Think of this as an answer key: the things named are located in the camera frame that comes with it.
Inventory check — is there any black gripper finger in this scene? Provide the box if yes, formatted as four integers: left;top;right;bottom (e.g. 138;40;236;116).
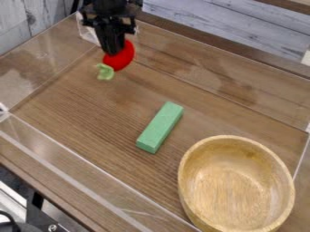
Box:
115;25;125;53
95;24;117;55

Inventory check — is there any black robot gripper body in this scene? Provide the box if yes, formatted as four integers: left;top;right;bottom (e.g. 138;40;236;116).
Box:
79;0;143;34

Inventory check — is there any red plush strawberry toy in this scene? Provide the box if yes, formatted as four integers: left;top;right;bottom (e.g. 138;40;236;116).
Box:
97;40;137;81

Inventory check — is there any green rectangular block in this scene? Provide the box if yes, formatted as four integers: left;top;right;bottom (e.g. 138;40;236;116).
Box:
135;101;185;154

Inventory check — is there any wooden bowl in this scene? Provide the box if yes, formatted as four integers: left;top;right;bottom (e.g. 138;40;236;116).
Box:
178;135;296;232

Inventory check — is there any clear acrylic enclosure wall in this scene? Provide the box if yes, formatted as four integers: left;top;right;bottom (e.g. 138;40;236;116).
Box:
0;15;310;232

